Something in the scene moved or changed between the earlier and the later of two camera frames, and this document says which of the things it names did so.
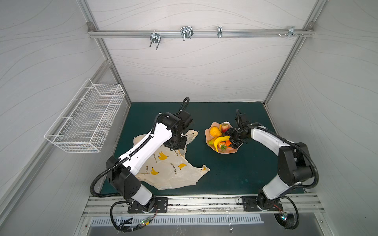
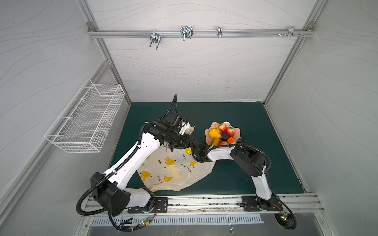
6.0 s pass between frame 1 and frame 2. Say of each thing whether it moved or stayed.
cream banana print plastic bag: moved
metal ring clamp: stayed
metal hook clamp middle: stayed
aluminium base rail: stayed
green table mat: stayed
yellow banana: moved
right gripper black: moved
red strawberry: stayed
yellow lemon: stayed
